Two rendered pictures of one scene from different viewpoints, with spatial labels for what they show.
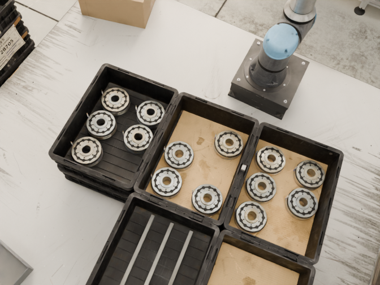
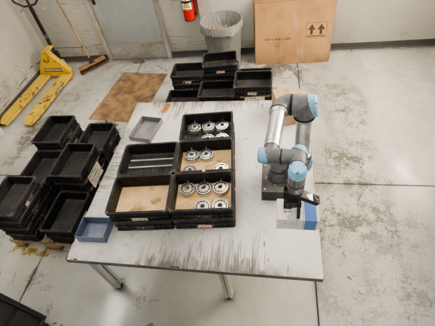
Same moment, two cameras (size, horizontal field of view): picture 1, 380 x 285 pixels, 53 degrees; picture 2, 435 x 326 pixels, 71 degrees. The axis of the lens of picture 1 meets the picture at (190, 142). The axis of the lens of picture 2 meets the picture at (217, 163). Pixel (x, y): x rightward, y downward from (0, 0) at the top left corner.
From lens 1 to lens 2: 1.60 m
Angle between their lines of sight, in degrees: 45
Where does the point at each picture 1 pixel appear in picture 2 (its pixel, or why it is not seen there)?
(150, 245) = (164, 162)
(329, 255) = (191, 244)
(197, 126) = (225, 157)
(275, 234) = (184, 203)
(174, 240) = (169, 169)
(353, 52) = (426, 292)
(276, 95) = (266, 184)
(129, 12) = not seen: hidden behind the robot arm
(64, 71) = (237, 113)
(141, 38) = not seen: hidden behind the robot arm
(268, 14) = (405, 215)
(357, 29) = not seen: outside the picture
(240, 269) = (163, 195)
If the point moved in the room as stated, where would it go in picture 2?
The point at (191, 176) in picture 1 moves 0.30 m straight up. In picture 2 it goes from (199, 163) to (191, 133)
